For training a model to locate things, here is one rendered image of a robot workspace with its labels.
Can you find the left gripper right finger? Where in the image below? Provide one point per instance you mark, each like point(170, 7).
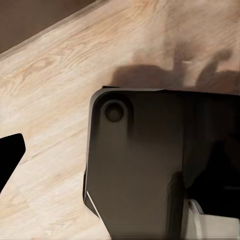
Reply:
point(232, 149)

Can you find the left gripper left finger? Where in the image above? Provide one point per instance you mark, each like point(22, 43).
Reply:
point(12, 149)

